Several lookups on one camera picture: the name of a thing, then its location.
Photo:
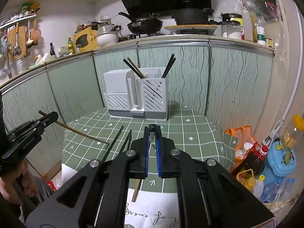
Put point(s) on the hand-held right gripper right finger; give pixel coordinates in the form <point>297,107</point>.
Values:
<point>158,156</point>

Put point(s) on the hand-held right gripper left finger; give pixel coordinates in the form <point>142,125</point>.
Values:
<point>147,156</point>

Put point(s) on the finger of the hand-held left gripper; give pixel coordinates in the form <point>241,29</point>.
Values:
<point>33,133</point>
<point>49,116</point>

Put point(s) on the wooden chopstick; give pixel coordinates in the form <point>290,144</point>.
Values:
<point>136,67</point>
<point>136,191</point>
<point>78,130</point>

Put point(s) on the white utensil holder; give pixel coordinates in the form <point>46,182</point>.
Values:
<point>118,92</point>

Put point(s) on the person's left forearm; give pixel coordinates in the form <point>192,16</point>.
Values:
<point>9,216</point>

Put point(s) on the person's left hand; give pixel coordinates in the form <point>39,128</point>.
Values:
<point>26,182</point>

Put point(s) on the green checked tablecloth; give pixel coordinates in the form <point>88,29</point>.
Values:
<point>190,133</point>

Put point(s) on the white crumpled bag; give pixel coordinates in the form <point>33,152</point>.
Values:
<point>42,59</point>

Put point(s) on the steel cup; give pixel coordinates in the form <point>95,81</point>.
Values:
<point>20,65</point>

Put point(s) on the dark glass bottle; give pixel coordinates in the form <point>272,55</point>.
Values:
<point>52,51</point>

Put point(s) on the clear plastic jar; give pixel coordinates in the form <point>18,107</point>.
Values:
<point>63,51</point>

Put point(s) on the wooden cutting board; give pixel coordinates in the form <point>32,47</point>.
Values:
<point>22,52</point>

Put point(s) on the green glass bottle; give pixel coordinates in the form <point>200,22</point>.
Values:
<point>70,46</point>

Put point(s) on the white ladle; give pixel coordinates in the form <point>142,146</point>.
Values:
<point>29,40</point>

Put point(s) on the orange plastic bag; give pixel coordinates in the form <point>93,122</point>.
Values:
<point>237,137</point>

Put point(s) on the yellow box with round window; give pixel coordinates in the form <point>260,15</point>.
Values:
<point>83,40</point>

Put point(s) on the yellow cooking oil bottle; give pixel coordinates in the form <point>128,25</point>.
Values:
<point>247,181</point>

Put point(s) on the large white bowl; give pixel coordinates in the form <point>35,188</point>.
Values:
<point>106,40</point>

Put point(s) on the dark sauce bottle red cap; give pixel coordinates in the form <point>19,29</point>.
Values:
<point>254,161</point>

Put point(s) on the pale stacked bowl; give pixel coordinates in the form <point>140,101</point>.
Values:
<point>106,30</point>

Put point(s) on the white bottle yellow cap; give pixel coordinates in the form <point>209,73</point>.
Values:
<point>258,187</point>

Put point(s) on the green wavy-pattern kitchen cabinet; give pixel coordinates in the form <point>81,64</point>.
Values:
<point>237,87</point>

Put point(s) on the green yellow snack packets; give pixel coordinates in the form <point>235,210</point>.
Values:
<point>30,6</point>

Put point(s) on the gas stove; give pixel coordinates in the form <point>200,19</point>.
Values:
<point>166,35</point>

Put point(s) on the clear plastic water bottle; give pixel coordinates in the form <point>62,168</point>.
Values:
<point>277,190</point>

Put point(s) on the blue plastic container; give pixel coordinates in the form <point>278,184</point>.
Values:
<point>282,159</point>

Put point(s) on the black wok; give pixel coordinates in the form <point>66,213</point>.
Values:
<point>144,26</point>

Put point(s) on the round wooden board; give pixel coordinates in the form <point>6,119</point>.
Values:
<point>190,28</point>

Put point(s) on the clear jar yellow lid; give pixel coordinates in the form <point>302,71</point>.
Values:
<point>292,135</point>

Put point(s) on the small clear canister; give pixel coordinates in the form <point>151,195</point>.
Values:
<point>224,32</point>

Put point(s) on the black cast-iron pot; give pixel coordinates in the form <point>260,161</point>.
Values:
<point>192,16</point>

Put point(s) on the large clear canister white powder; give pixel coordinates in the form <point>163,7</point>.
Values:
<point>234,32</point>

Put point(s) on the white pipe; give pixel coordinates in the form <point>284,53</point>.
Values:
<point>294,83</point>

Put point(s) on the black kitchen appliance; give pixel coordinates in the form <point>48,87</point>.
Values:
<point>231,17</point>

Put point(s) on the white squeeze bottle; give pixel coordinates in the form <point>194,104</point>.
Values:
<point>247,26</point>

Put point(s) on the small seasoning jar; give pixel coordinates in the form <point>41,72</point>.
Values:
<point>268,42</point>

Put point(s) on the white bottle green label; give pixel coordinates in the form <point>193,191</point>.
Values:
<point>260,34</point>

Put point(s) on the white wall rack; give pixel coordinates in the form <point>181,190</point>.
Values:
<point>19,20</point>

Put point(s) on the plastic-covered wall shelf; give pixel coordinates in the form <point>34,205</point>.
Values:
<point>258,0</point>

